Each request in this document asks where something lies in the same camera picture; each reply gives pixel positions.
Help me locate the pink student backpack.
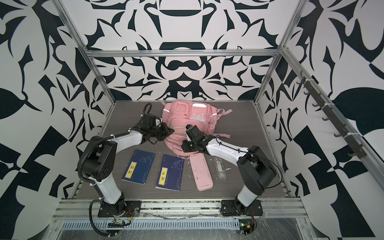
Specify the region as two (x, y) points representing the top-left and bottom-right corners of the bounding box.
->
(162, 100), (233, 159)

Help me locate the navy blue notebook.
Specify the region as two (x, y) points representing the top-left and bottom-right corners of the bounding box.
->
(122, 149), (156, 185)
(156, 155), (185, 191)

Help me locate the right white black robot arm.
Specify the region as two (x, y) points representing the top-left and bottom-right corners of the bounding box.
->
(182, 128), (282, 209)

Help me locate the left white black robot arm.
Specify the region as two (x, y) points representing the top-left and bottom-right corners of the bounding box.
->
(77, 122), (174, 206)

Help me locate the pink pencil case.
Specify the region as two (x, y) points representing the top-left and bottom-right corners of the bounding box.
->
(189, 153), (214, 192)

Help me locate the clear plastic pen case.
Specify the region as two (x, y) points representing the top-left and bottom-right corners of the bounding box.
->
(214, 157), (227, 181)

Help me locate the left small circuit board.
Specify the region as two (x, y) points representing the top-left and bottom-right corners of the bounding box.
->
(108, 218), (131, 228)

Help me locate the small circuit board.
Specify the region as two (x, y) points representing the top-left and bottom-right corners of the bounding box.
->
(240, 222), (257, 236)
(108, 218), (131, 228)

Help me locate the right small circuit board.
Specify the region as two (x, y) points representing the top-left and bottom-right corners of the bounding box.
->
(240, 222), (257, 236)

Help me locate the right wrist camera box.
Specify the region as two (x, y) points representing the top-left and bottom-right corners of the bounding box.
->
(186, 125), (202, 141)

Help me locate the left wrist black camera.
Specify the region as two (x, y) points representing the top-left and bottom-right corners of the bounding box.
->
(140, 114), (162, 129)

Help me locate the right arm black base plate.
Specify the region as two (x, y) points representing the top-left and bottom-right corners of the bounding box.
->
(220, 199), (264, 217)

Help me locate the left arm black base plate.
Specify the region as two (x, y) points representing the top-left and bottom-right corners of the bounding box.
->
(98, 200), (142, 218)

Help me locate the aluminium frame rail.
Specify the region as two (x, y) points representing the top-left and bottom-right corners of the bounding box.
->
(52, 198), (308, 220)

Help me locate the white slotted cable duct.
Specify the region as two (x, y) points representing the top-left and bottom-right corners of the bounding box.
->
(62, 219), (241, 231)

